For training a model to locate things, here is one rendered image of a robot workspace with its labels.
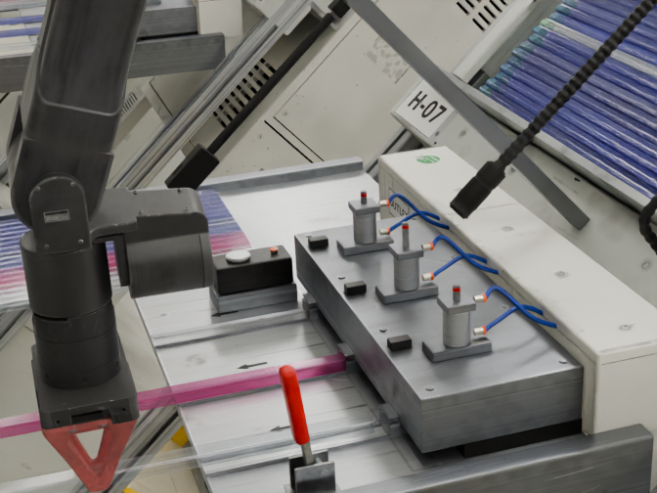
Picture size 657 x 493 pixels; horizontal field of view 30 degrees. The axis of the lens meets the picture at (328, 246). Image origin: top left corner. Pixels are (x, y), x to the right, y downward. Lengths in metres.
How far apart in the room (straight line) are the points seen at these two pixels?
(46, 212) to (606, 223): 0.56
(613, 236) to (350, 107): 1.27
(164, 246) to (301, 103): 1.50
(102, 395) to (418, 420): 0.24
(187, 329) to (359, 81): 1.25
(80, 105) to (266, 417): 0.35
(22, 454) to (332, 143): 0.86
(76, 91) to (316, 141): 1.61
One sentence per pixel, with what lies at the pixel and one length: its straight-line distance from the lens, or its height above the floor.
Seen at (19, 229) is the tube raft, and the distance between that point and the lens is 1.42.
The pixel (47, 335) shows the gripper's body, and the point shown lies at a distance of 0.86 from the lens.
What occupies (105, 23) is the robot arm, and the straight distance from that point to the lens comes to 0.76.
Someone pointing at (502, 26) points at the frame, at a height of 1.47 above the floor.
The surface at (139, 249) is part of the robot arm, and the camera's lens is 0.84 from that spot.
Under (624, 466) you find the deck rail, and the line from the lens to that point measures 0.97.
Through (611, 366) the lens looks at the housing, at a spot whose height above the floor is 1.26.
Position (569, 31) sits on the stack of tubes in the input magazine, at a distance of 1.36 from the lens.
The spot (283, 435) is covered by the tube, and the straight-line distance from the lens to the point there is 0.96.
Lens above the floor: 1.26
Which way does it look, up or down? 5 degrees down
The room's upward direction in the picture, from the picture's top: 42 degrees clockwise
